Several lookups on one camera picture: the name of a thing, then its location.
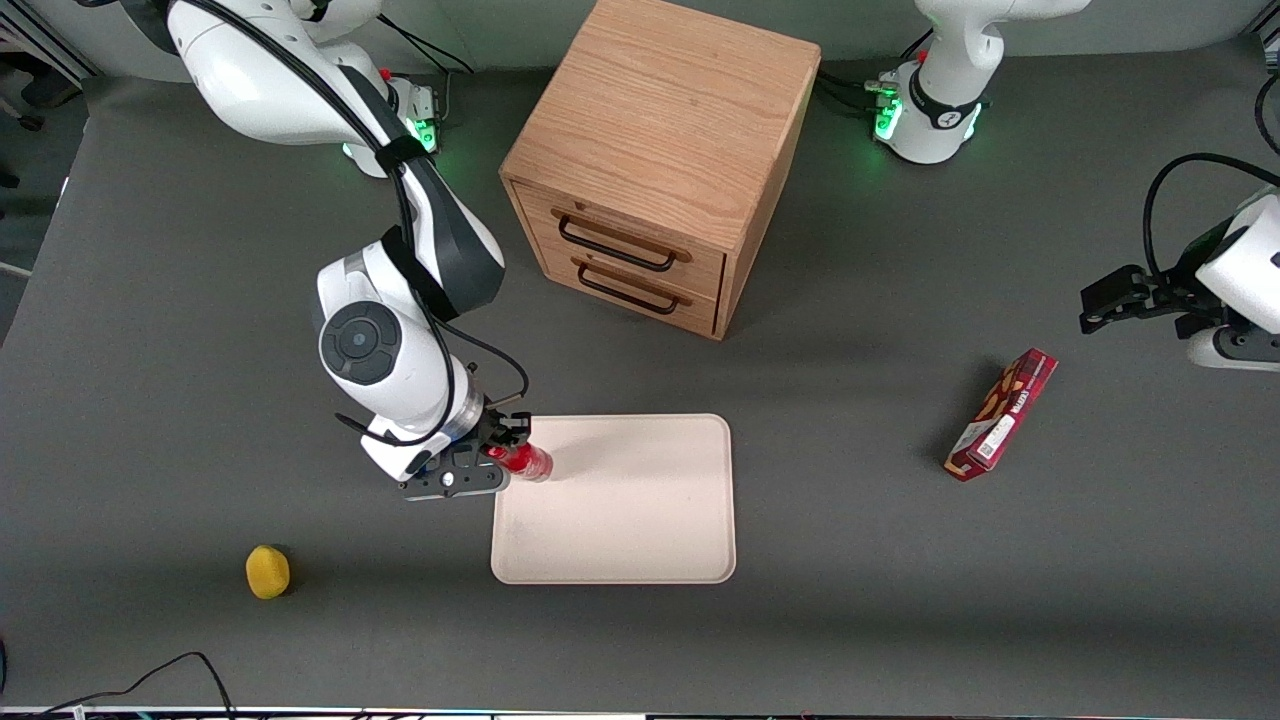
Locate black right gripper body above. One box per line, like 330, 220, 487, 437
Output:
438, 406, 508, 473

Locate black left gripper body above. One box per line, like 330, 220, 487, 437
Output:
1133, 268, 1223, 341

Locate red coke bottle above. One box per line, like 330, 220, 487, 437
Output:
487, 442, 554, 484

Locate beige plastic tray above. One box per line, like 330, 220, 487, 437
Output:
490, 413, 738, 586

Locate red snack box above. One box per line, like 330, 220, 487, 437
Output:
944, 347, 1060, 483

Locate yellow lemon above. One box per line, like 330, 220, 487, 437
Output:
245, 544, 292, 601

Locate wooden drawer cabinet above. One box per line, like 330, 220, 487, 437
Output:
499, 0, 823, 342

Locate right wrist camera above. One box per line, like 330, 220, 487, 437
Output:
398, 463, 508, 502

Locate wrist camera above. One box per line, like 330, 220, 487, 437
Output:
1187, 325, 1280, 374
398, 463, 508, 502

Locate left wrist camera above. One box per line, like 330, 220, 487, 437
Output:
1187, 325, 1280, 374

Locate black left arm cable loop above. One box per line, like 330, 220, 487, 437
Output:
1143, 152, 1280, 283

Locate black wire drawer handle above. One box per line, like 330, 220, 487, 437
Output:
576, 261, 684, 317
557, 214, 679, 274

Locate black cable at table side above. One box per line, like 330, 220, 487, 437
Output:
1254, 70, 1280, 157

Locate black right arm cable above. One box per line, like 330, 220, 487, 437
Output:
195, 0, 531, 448

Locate black left base cables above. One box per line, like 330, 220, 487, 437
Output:
814, 28, 937, 113

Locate black base cables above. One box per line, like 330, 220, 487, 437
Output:
376, 12, 477, 127
814, 28, 937, 113

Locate black cable at table edge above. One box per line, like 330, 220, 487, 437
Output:
0, 651, 237, 720

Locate black right base cables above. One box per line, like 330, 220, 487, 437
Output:
376, 12, 477, 127

